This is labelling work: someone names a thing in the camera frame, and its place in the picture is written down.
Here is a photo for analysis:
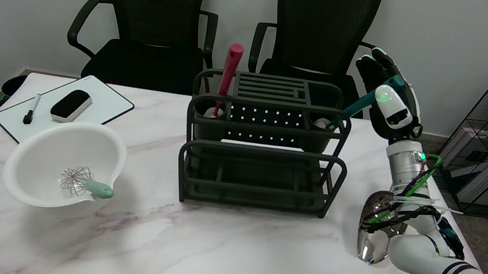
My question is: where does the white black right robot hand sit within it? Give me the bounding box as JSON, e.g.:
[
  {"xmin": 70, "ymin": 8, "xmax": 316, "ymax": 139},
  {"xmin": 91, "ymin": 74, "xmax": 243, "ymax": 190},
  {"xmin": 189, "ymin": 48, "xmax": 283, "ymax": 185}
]
[{"xmin": 345, "ymin": 45, "xmax": 435, "ymax": 146}]

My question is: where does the teal handled sponge bottle brush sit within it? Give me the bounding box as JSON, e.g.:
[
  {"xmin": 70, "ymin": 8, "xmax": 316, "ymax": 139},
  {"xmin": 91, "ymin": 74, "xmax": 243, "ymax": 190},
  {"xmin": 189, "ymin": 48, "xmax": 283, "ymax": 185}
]
[{"xmin": 314, "ymin": 63, "xmax": 405, "ymax": 141}]

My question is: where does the black mesh office chair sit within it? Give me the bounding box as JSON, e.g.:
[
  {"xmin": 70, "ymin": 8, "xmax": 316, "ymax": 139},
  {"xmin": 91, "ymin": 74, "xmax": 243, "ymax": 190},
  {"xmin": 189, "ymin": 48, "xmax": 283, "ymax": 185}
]
[
  {"xmin": 242, "ymin": 0, "xmax": 398, "ymax": 123},
  {"xmin": 61, "ymin": 0, "xmax": 223, "ymax": 99}
]

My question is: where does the white grey book stack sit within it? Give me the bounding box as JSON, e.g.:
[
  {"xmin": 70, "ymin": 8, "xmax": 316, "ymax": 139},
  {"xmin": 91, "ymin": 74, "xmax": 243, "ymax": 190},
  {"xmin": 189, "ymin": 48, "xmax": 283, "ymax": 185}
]
[{"xmin": 454, "ymin": 159, "xmax": 488, "ymax": 206}]

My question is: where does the shiny steel scoop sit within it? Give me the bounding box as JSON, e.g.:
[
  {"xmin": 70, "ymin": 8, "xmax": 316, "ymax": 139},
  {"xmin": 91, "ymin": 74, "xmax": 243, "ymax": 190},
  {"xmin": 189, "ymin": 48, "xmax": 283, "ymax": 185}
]
[{"xmin": 353, "ymin": 187, "xmax": 408, "ymax": 268}]

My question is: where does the dark green dish rack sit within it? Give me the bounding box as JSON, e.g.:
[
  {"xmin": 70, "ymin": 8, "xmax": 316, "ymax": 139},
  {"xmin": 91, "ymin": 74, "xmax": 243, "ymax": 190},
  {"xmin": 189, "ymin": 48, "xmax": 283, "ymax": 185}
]
[{"xmin": 171, "ymin": 61, "xmax": 361, "ymax": 227}]

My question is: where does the small white whiteboard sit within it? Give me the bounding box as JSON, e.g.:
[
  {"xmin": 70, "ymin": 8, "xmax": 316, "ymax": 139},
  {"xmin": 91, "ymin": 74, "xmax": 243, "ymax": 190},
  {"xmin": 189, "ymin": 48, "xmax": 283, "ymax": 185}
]
[{"xmin": 0, "ymin": 61, "xmax": 139, "ymax": 161}]

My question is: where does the black white board eraser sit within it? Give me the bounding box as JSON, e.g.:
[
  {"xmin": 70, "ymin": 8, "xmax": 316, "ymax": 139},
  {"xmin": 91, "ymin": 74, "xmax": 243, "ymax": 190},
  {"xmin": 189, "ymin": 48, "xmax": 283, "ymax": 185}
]
[{"xmin": 49, "ymin": 86, "xmax": 94, "ymax": 127}]

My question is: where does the white plastic mixing bowl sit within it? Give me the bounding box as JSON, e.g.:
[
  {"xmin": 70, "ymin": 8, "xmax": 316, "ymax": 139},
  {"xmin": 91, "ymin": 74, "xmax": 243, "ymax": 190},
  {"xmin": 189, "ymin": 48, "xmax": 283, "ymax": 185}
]
[{"xmin": 0, "ymin": 110, "xmax": 132, "ymax": 220}]

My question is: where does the black whiteboard marker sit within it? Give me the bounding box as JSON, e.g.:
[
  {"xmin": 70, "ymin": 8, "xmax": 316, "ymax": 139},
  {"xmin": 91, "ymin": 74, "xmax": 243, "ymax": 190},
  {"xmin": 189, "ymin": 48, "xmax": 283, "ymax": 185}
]
[{"xmin": 22, "ymin": 92, "xmax": 42, "ymax": 127}]

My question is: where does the green robot cable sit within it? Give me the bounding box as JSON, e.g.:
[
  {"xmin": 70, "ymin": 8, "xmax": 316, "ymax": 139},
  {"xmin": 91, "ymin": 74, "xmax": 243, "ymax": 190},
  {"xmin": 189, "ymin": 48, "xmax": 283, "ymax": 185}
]
[{"xmin": 367, "ymin": 146, "xmax": 444, "ymax": 236}]

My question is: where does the pink handled sponge bottle brush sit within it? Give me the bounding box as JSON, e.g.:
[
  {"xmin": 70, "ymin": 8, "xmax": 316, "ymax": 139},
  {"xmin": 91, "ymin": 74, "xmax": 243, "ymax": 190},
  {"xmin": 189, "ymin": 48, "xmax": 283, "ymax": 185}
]
[{"xmin": 205, "ymin": 40, "xmax": 245, "ymax": 122}]

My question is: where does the wire whisk green handle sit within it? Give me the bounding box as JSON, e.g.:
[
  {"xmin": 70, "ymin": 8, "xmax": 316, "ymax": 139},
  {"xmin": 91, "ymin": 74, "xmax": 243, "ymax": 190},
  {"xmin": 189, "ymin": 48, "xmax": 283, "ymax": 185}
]
[{"xmin": 58, "ymin": 163, "xmax": 118, "ymax": 202}]

